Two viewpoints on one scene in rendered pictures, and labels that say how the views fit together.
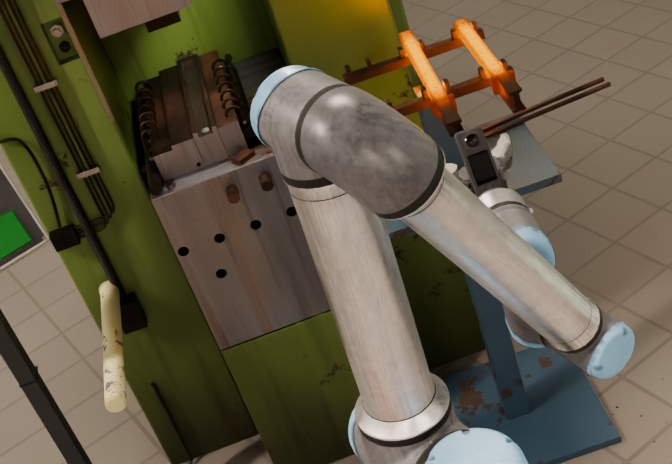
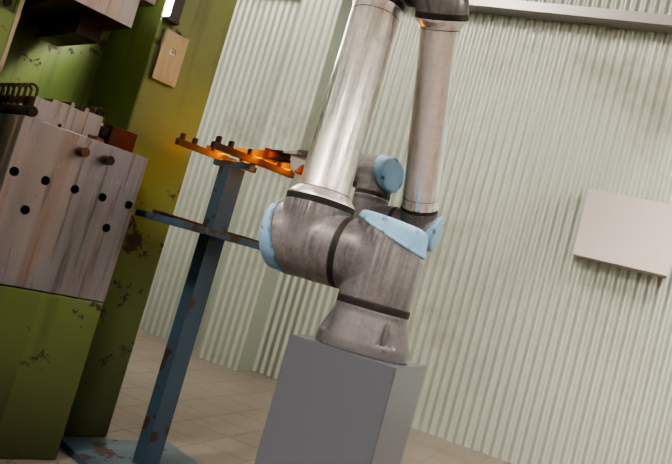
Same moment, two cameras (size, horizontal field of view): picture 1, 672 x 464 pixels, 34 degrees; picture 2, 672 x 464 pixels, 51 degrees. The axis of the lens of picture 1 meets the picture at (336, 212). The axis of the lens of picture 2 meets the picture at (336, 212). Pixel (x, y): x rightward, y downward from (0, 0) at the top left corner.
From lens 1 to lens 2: 1.64 m
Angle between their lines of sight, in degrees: 55
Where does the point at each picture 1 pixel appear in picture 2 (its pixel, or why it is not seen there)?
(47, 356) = not seen: outside the picture
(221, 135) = (87, 118)
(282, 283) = (58, 249)
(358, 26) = (175, 134)
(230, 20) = not seen: hidden behind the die
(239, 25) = not seen: hidden behind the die
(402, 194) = (462, 5)
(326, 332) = (57, 315)
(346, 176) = not seen: outside the picture
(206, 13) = (48, 92)
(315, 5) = (163, 103)
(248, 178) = (94, 151)
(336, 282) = (361, 67)
